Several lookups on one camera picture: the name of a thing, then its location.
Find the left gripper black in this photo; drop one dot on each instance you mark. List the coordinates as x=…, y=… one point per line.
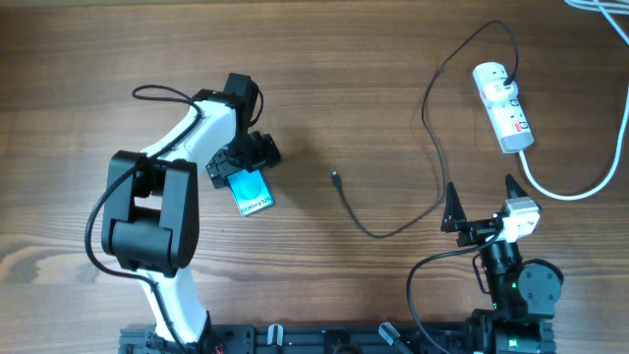
x=265, y=153

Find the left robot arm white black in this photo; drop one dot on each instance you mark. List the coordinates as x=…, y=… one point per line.
x=146, y=225

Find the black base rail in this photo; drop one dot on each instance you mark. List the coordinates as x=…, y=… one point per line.
x=434, y=338

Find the blue Galaxy smartphone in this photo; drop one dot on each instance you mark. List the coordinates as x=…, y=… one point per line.
x=250, y=192

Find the white charger plug adapter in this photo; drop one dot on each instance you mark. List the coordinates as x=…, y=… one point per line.
x=494, y=92

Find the white power strip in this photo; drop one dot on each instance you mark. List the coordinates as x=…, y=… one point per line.
x=507, y=117

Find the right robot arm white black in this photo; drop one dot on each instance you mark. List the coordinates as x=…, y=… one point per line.
x=523, y=293

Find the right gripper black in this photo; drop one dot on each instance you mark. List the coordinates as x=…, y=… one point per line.
x=455, y=219

